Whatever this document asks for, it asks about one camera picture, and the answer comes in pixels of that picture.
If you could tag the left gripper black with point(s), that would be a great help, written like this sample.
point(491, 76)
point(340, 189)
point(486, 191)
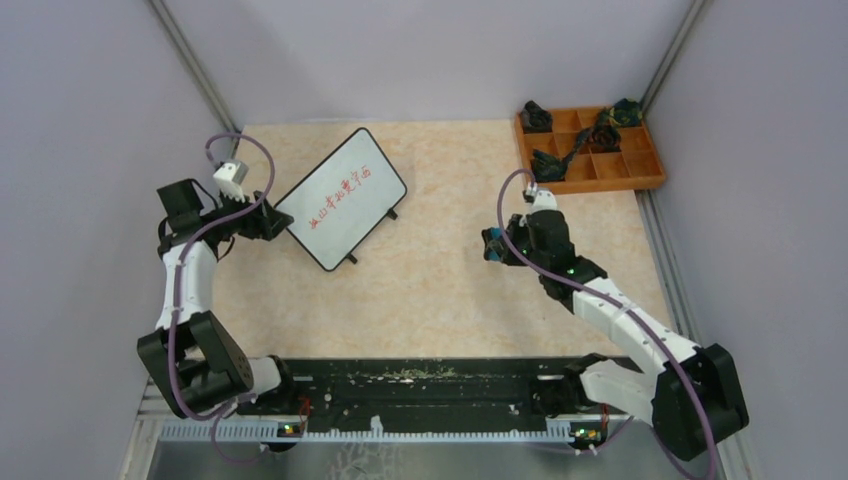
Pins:
point(267, 224)

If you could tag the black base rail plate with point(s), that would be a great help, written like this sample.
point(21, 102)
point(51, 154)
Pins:
point(429, 395)

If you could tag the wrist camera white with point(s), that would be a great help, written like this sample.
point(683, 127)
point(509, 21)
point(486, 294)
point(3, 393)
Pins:
point(229, 177)
point(539, 199)

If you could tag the orange compartment tray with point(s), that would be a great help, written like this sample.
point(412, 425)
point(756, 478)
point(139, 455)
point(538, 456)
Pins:
point(633, 165)

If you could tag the white whiteboard black frame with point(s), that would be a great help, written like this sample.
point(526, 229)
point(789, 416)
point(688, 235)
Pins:
point(343, 199)

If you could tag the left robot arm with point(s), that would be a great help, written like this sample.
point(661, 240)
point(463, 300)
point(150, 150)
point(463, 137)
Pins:
point(191, 358)

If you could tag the white cable duct strip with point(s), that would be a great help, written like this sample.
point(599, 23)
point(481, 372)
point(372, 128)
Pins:
point(554, 431)

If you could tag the aluminium frame post right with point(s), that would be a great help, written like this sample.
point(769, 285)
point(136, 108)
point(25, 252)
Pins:
point(693, 16)

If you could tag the dark crumpled cloth top left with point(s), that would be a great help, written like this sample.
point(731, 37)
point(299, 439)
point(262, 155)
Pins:
point(535, 119)

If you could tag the aluminium frame post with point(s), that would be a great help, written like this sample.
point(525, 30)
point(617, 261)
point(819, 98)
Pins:
point(693, 16)
point(193, 65)

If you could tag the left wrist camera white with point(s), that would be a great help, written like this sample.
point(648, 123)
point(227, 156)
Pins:
point(229, 177)

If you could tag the dark cloth strip lower left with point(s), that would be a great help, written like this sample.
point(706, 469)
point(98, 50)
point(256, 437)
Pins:
point(550, 166)

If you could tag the dark rolled cloth centre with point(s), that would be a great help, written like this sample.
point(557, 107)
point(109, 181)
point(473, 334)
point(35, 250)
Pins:
point(605, 139)

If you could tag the blue black whiteboard eraser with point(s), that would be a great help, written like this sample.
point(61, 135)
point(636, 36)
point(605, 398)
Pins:
point(494, 246)

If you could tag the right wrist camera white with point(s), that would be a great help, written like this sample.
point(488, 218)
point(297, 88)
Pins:
point(539, 199)

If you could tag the aluminium frame post left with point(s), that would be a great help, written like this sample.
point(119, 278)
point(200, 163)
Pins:
point(193, 65)

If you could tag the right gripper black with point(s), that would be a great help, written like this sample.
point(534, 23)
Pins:
point(514, 229)

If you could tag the dark cloth top right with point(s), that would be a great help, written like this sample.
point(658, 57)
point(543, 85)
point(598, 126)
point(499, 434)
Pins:
point(626, 113)

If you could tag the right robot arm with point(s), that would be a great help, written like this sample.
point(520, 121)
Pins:
point(688, 394)

